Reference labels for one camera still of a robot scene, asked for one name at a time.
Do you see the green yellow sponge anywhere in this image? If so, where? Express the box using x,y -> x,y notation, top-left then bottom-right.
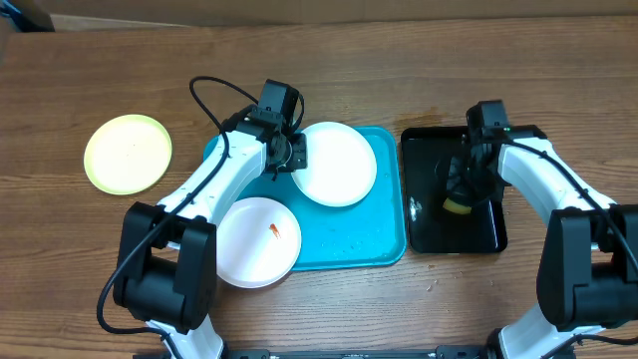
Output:
443,197 -> 473,215

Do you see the white plate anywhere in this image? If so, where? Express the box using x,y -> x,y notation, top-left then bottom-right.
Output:
292,122 -> 377,207
216,197 -> 302,289

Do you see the light green plate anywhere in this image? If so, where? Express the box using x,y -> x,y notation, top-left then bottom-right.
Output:
84,114 -> 172,195

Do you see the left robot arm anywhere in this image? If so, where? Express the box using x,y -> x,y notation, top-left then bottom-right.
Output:
103,105 -> 306,358

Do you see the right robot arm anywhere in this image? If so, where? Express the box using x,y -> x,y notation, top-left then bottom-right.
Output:
444,124 -> 637,359

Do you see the black water tray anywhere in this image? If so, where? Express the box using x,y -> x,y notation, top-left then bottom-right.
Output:
401,127 -> 507,254

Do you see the teal plastic tray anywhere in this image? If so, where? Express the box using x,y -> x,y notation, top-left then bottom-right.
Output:
199,126 -> 408,273

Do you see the dark object top left corner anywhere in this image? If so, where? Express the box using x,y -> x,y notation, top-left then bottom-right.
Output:
1,0 -> 55,33

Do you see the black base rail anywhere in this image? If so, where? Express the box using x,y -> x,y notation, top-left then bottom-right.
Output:
222,345 -> 496,359

